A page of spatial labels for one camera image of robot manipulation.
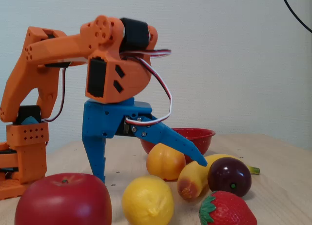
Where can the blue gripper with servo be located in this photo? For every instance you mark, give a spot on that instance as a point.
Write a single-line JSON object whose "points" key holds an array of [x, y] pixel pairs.
{"points": [[103, 120]]}

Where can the yellow plastic lemon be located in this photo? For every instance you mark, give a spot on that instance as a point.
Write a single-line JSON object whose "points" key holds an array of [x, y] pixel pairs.
{"points": [[147, 200]]}

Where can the red speckled enamel bowl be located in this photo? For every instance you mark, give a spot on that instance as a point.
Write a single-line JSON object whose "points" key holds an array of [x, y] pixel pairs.
{"points": [[206, 137]]}

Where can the orange plastic peach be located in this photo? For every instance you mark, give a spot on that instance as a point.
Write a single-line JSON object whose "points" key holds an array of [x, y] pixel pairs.
{"points": [[165, 162]]}

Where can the yellow plastic banana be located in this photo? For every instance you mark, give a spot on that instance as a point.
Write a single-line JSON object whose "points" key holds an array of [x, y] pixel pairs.
{"points": [[192, 177]]}

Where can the red plastic apple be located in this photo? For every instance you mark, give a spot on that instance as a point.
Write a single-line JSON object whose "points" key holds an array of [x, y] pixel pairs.
{"points": [[63, 200]]}

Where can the dark purple plastic plum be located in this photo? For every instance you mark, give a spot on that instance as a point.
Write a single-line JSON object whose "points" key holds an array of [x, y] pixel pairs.
{"points": [[229, 177]]}

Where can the red plastic strawberry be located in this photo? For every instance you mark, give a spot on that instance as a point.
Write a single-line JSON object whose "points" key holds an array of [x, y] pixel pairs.
{"points": [[229, 210]]}

